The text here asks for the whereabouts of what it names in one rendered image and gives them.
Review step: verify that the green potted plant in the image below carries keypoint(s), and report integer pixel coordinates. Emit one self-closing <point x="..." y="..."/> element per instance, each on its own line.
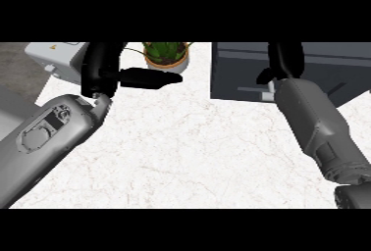
<point x="166" y="54"/>

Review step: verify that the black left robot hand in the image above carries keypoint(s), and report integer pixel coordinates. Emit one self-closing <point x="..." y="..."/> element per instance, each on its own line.
<point x="101" y="75"/>

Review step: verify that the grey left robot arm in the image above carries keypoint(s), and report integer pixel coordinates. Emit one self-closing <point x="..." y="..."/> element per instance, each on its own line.
<point x="44" y="140"/>

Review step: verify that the pale grey appliance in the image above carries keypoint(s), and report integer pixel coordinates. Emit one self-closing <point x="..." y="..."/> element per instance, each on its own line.
<point x="60" y="60"/>

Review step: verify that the dark grey drawer cabinet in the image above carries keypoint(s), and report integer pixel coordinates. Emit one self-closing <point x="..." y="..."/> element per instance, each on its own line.
<point x="333" y="70"/>

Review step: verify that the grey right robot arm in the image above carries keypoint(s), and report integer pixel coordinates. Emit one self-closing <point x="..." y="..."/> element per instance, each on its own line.
<point x="322" y="137"/>

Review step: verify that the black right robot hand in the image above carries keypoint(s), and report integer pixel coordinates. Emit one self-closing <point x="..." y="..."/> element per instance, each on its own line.
<point x="285" y="60"/>

